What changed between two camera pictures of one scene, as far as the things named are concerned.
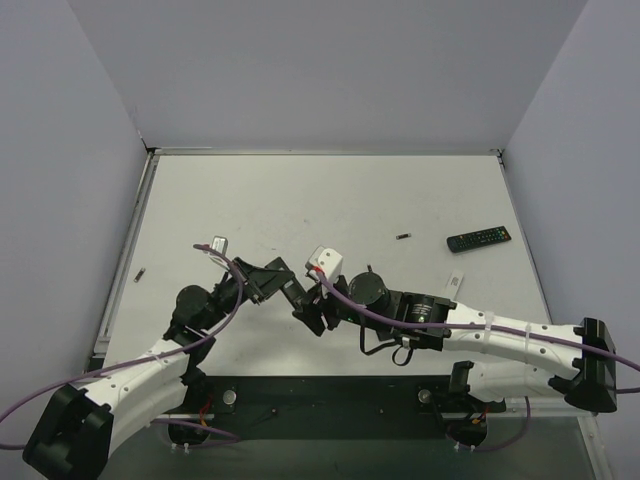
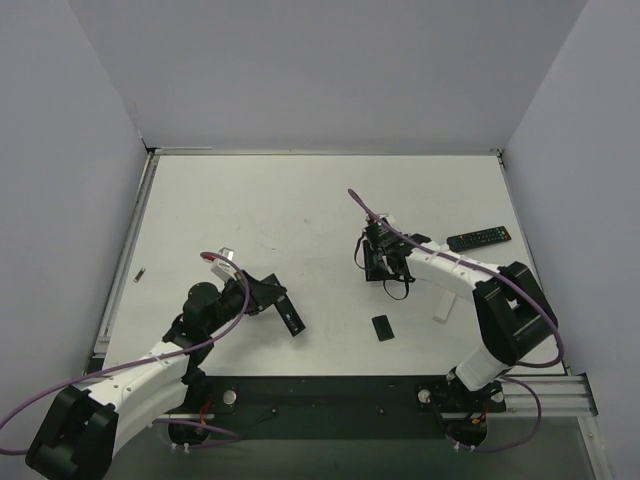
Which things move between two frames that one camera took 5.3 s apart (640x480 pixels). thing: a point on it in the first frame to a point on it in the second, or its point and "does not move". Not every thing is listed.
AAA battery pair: [139, 275] does not move
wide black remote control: [478, 238] does not move
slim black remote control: [290, 284] to [287, 310]
